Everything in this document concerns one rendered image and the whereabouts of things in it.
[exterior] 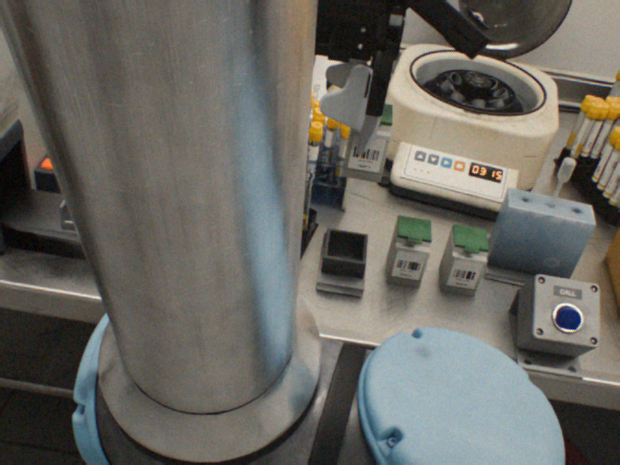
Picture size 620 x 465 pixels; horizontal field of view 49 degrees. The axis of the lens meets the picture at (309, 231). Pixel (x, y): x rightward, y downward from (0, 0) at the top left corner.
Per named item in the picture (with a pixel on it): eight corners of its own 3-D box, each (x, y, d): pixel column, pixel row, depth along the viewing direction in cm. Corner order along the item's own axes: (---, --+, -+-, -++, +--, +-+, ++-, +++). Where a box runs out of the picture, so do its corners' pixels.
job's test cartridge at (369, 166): (341, 177, 71) (351, 124, 67) (344, 153, 75) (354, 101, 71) (380, 183, 71) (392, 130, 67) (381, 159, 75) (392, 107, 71)
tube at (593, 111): (571, 170, 105) (599, 108, 98) (562, 164, 106) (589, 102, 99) (577, 166, 106) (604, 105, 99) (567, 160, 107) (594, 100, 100)
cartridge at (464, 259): (440, 292, 81) (455, 248, 77) (438, 266, 84) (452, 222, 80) (473, 297, 81) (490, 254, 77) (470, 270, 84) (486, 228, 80)
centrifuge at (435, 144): (360, 188, 95) (375, 111, 88) (395, 97, 118) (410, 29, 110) (532, 233, 92) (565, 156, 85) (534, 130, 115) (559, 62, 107)
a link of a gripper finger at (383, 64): (363, 104, 67) (379, 13, 63) (380, 107, 67) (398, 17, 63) (362, 118, 63) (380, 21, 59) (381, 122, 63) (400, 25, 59)
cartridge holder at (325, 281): (315, 290, 78) (319, 267, 76) (322, 241, 85) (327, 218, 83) (362, 298, 78) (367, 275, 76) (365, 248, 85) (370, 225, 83)
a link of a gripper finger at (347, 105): (313, 145, 69) (327, 53, 65) (371, 155, 69) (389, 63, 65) (311, 156, 66) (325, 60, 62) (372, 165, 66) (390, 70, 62)
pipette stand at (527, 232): (483, 278, 84) (508, 213, 77) (483, 243, 89) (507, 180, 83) (566, 296, 83) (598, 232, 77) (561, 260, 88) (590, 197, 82)
